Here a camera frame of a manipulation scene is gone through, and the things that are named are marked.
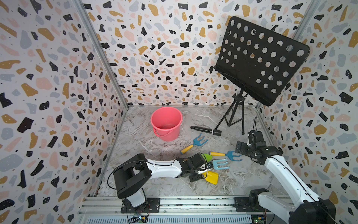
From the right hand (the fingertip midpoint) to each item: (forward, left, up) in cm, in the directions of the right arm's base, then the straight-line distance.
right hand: (243, 148), depth 84 cm
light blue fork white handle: (-5, +16, -12) cm, 20 cm away
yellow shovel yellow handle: (-14, +19, -10) cm, 26 cm away
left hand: (-11, +25, -9) cm, 29 cm away
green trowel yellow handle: (-2, +20, -8) cm, 22 cm away
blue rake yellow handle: (+10, +27, -11) cm, 31 cm away
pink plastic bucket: (+15, +48, +6) cm, 51 cm away
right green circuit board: (-33, -4, -13) cm, 36 cm away
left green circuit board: (-36, +58, -12) cm, 69 cm away
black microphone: (+18, +17, -8) cm, 26 cm away
